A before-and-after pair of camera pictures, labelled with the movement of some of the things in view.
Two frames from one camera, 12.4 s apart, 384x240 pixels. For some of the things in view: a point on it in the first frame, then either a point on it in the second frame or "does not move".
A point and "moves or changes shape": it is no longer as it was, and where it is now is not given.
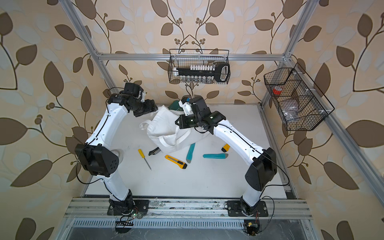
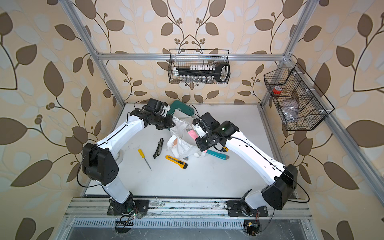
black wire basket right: [300, 105] does not move
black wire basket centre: [199, 66] does not move
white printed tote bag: [167, 135] moves or changes shape
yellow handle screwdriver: [143, 156] does not move
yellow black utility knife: [176, 162] does not move
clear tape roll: [118, 153] does not move
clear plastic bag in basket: [290, 113] does not move
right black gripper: [183, 124] → [202, 146]
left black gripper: [149, 107] → [168, 124]
